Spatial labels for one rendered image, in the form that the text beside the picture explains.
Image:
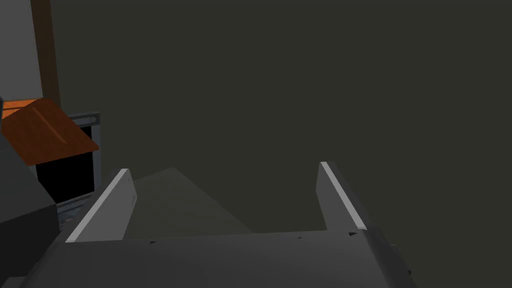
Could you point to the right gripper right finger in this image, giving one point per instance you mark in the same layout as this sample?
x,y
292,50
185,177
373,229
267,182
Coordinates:
x,y
338,204

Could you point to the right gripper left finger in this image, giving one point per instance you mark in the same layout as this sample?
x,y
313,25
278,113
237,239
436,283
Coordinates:
x,y
110,210

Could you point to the grey black appliance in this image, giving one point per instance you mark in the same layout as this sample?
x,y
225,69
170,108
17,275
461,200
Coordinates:
x,y
68,176

